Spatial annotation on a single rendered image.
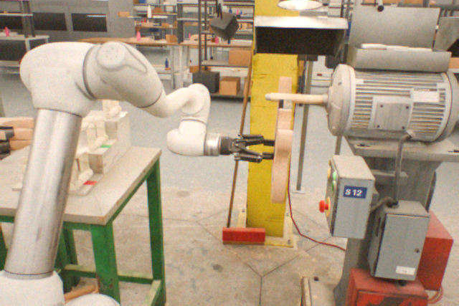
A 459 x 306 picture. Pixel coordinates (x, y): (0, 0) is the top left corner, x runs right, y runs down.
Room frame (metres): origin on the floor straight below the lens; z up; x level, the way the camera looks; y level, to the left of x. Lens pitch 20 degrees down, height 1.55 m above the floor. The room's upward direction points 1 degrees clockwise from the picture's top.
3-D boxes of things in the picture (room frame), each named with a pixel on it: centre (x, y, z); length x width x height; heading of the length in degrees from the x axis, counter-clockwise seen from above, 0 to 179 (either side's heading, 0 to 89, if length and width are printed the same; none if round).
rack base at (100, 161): (1.30, 0.61, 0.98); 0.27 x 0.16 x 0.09; 87
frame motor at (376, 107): (1.19, -0.54, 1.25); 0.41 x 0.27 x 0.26; 83
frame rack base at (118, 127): (1.45, 0.60, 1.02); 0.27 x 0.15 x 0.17; 87
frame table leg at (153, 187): (1.47, 0.36, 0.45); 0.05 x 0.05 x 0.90; 83
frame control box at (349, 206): (0.96, -0.43, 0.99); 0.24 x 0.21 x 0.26; 83
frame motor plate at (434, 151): (1.19, -0.61, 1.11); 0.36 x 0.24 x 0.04; 83
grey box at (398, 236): (1.04, -0.59, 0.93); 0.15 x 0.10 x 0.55; 83
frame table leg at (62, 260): (1.54, 0.90, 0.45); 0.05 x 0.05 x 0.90; 83
